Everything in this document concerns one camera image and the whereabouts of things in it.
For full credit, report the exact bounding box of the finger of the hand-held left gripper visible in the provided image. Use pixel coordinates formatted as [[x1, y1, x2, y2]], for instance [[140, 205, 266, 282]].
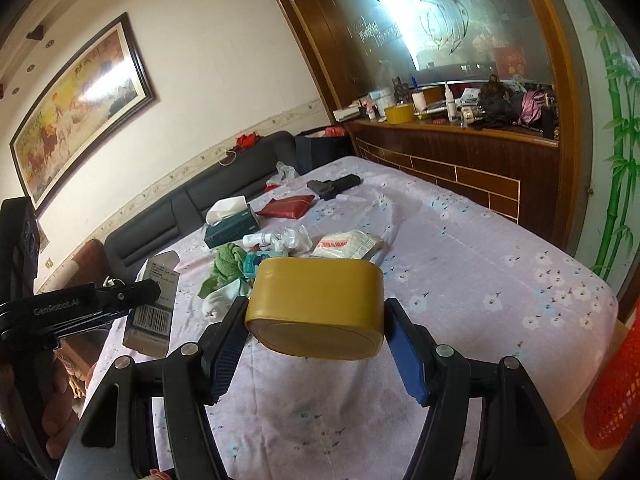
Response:
[[94, 279, 162, 320]]

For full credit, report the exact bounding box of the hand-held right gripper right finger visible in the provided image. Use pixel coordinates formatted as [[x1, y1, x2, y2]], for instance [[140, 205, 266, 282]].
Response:
[[382, 297, 576, 480]]

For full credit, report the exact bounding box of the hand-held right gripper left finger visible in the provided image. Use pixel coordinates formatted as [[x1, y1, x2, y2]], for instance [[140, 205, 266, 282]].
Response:
[[60, 296, 251, 480]]

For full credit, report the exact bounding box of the grey barcode carton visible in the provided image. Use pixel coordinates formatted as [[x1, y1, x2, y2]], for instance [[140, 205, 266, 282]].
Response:
[[122, 251, 180, 358]]

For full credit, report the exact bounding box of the green towel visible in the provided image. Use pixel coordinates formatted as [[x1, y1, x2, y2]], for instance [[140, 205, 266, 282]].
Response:
[[200, 241, 251, 300]]

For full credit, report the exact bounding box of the teal white tissue pack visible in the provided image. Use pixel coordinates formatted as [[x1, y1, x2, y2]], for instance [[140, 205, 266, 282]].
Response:
[[241, 251, 266, 281]]

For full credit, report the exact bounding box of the yellow oval box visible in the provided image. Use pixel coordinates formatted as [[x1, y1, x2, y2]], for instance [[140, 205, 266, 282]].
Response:
[[244, 256, 386, 361]]

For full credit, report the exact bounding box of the red plastic basket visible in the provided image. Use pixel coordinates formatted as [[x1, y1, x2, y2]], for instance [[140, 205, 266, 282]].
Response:
[[582, 320, 640, 451]]

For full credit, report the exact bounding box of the person's left hand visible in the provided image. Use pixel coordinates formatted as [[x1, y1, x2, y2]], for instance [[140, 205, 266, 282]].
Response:
[[41, 390, 83, 458]]

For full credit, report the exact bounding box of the black leather sofa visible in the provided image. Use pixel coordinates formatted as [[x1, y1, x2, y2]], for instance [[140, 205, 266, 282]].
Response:
[[102, 130, 298, 281]]

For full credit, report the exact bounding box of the green tissue box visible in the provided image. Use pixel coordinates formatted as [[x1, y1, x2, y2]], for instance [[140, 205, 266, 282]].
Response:
[[202, 196, 261, 249]]

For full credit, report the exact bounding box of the white packet red print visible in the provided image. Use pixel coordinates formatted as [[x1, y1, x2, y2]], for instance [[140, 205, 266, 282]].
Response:
[[311, 229, 383, 263]]

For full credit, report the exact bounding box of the crumpled clear plastic wrap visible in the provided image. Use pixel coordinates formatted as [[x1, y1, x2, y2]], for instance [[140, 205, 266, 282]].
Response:
[[272, 225, 313, 253]]

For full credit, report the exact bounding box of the red pouch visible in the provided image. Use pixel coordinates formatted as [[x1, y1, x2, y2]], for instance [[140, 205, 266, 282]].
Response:
[[256, 194, 317, 220]]

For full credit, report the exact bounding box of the black sock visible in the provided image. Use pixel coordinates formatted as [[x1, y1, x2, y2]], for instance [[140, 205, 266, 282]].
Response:
[[306, 174, 362, 201]]

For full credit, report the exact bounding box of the white plastic bag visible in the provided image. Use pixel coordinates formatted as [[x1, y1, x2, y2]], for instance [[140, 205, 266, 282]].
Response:
[[265, 161, 301, 188]]

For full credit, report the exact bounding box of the framed horse painting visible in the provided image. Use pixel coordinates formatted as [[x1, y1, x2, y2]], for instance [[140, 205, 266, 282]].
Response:
[[9, 12, 156, 211]]

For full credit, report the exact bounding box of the wooden cabinet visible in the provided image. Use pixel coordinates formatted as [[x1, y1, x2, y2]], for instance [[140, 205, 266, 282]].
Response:
[[345, 117, 561, 251]]

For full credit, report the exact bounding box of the dark shopping bag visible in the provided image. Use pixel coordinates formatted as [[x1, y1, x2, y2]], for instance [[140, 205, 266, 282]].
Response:
[[294, 127, 353, 176]]

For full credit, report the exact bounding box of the yellow tape roll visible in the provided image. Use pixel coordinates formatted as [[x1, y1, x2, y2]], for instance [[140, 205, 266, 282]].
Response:
[[384, 104, 415, 125]]

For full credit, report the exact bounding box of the black handbag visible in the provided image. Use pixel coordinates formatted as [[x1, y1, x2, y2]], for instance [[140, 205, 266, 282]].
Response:
[[475, 75, 526, 128]]

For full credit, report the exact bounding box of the red paper decoration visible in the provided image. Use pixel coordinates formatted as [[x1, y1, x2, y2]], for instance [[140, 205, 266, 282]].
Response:
[[492, 47, 526, 78]]

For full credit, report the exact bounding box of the etched glass partition wooden frame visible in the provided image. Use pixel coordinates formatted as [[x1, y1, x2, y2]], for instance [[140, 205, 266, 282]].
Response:
[[255, 0, 593, 261]]

